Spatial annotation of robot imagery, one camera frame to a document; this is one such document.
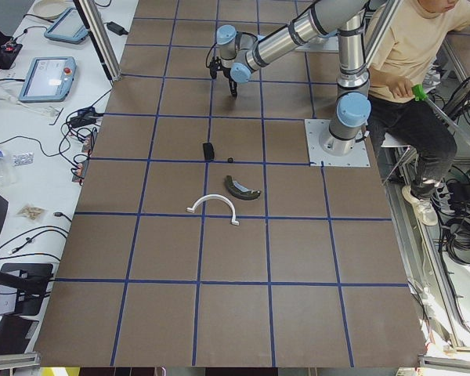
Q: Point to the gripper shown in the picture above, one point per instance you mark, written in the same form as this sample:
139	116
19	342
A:
232	82

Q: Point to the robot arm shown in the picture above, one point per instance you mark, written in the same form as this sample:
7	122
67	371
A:
240	54

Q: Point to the small black rectangular plate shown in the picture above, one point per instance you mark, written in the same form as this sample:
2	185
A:
208	151

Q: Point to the dark green curved part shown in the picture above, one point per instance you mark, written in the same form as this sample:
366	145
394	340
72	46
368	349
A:
239	191

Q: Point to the black power adapter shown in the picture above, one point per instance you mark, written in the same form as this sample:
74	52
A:
116	28

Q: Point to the far teach pendant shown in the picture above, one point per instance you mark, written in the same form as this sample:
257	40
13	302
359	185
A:
68	27

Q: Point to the teach pendant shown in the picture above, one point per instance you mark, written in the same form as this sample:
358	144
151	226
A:
48	80
68	27

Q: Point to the near teach pendant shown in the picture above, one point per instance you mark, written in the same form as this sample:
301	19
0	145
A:
48	80

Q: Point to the beige plate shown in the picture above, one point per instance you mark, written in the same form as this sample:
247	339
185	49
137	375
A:
50	9

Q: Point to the black laptop box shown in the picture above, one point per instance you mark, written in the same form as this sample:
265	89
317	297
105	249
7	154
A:
15	334

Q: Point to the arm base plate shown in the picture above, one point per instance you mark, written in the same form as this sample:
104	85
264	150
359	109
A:
321	45
324	150

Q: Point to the white curved bracket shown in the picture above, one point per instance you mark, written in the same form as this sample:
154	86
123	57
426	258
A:
216	200

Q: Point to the aluminium frame post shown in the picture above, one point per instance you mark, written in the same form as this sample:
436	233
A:
93	23

